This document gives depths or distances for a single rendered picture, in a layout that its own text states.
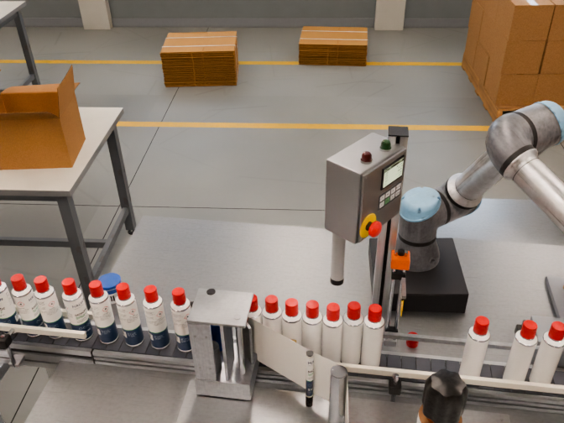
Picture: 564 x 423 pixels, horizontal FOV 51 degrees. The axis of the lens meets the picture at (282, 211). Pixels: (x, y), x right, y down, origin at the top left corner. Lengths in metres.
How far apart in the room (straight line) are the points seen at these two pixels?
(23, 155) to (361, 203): 1.86
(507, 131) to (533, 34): 3.24
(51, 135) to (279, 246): 1.17
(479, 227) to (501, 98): 2.68
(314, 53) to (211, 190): 2.26
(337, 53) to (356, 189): 4.51
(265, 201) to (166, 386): 2.26
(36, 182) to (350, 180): 1.75
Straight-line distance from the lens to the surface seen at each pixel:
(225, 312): 1.40
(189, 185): 4.00
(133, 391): 1.70
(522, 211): 2.40
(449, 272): 1.91
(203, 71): 5.39
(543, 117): 1.58
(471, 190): 1.81
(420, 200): 1.81
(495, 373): 1.70
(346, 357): 1.61
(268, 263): 2.01
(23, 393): 2.94
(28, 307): 1.78
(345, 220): 1.34
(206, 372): 1.52
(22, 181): 2.78
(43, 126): 2.73
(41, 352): 1.85
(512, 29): 4.66
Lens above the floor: 2.13
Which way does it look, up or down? 35 degrees down
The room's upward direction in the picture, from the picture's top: 1 degrees counter-clockwise
